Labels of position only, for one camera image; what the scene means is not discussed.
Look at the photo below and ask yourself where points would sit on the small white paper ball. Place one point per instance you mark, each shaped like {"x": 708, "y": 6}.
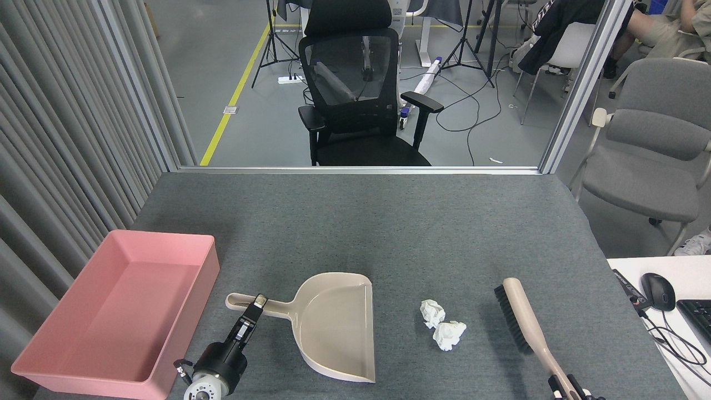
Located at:
{"x": 433, "y": 314}

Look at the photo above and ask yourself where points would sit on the black tripod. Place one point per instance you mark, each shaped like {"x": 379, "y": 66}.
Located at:
{"x": 272, "y": 28}
{"x": 464, "y": 28}

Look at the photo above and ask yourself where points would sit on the large white paper ball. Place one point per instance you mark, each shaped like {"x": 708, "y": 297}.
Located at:
{"x": 450, "y": 336}

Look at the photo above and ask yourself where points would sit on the black computer mouse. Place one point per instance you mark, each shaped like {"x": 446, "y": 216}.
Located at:
{"x": 658, "y": 291}

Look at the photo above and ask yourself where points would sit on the beige brush black bristles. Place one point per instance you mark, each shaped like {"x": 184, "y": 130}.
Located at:
{"x": 525, "y": 314}

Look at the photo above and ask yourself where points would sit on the black keyboard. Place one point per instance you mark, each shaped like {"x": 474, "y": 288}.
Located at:
{"x": 699, "y": 319}

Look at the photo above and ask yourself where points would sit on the blue box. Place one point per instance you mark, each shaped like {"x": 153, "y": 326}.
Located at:
{"x": 658, "y": 5}

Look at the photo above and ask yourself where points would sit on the grey padded chair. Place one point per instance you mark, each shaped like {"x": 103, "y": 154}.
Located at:
{"x": 650, "y": 139}

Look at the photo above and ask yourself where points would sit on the white power strip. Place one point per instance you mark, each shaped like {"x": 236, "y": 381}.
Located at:
{"x": 290, "y": 79}

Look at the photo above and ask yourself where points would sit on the white side table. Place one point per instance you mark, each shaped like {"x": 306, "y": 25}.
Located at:
{"x": 694, "y": 272}

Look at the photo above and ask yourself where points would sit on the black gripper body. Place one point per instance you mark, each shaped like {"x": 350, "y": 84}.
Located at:
{"x": 222, "y": 361}

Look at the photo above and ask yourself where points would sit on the seated person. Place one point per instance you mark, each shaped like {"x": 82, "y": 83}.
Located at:
{"x": 666, "y": 33}

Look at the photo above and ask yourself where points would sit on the silver floor plate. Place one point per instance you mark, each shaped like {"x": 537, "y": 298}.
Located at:
{"x": 230, "y": 109}

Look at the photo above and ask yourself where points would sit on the black mesh office chair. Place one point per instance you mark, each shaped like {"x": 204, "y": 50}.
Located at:
{"x": 355, "y": 139}

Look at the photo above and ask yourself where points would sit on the blue white caster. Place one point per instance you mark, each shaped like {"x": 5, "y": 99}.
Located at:
{"x": 405, "y": 114}

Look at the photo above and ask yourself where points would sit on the white stand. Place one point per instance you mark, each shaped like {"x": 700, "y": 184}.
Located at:
{"x": 425, "y": 39}

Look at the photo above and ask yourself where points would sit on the beige plastic dustpan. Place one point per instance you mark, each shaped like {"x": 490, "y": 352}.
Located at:
{"x": 333, "y": 328}

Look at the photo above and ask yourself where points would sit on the flat black device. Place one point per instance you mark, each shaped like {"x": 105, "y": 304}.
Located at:
{"x": 630, "y": 291}

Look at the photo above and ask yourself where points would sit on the black jacket white lettering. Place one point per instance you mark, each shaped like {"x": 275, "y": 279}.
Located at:
{"x": 555, "y": 33}

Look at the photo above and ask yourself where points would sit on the dark grey hanging cloth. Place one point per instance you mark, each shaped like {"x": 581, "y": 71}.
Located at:
{"x": 444, "y": 14}

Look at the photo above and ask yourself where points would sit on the silver table edge rail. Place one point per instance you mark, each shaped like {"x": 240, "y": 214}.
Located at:
{"x": 361, "y": 169}

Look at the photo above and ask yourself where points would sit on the white plastic chair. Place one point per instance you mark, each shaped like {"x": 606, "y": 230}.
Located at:
{"x": 575, "y": 47}

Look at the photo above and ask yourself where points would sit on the grey pleated curtain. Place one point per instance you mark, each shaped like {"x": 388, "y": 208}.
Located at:
{"x": 55, "y": 111}

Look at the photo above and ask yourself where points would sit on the slanted silver post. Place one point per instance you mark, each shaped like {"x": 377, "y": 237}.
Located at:
{"x": 583, "y": 83}

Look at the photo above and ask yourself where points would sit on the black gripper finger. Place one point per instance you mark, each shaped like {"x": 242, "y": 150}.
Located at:
{"x": 254, "y": 322}
{"x": 586, "y": 395}
{"x": 240, "y": 325}
{"x": 556, "y": 391}

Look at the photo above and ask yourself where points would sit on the pink plastic bin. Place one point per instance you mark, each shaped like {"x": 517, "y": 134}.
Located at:
{"x": 111, "y": 322}

